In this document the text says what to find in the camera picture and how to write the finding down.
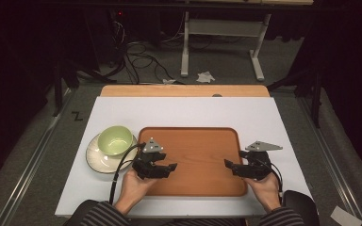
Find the white table board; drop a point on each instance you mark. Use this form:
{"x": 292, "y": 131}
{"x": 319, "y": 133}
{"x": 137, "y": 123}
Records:
{"x": 185, "y": 113}

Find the large crumpled white paper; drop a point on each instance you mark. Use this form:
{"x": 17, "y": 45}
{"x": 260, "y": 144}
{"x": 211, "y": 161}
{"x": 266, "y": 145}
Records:
{"x": 205, "y": 77}

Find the small crumpled white paper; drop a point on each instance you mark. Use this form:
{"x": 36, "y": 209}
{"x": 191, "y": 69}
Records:
{"x": 169, "y": 81}

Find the person's left hand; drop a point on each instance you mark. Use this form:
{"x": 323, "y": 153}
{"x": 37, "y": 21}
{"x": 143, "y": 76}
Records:
{"x": 135, "y": 187}

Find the green bowl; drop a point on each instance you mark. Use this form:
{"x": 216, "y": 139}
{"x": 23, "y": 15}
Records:
{"x": 114, "y": 140}

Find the black stand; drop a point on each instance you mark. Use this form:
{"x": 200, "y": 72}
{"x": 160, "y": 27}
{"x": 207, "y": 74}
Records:
{"x": 58, "y": 88}
{"x": 316, "y": 97}

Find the small grey table knob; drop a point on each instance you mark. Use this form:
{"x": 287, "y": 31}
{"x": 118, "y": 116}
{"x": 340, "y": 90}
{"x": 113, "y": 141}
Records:
{"x": 217, "y": 95}

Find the person's right hand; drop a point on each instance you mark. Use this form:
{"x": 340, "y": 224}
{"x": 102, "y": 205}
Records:
{"x": 265, "y": 191}

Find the wooden tray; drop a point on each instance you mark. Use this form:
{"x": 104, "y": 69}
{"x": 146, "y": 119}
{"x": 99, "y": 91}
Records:
{"x": 201, "y": 163}

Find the metal floor rail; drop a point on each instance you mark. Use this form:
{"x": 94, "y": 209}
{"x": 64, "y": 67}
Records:
{"x": 333, "y": 153}
{"x": 31, "y": 160}

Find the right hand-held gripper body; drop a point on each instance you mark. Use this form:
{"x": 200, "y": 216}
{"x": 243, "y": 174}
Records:
{"x": 256, "y": 164}

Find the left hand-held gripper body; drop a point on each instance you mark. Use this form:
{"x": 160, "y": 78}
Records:
{"x": 147, "y": 168}

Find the white desk frame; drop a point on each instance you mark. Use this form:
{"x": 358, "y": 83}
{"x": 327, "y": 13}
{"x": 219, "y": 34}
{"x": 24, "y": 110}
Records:
{"x": 223, "y": 27}

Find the flat white paper sheet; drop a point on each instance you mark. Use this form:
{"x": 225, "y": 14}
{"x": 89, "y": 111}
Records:
{"x": 345, "y": 216}

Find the cream plate with dark rim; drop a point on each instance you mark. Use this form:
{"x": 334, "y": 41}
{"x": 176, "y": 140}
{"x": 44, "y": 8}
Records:
{"x": 102, "y": 161}

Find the black chair armrest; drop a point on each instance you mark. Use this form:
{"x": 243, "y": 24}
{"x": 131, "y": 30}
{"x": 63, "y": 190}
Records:
{"x": 301, "y": 205}

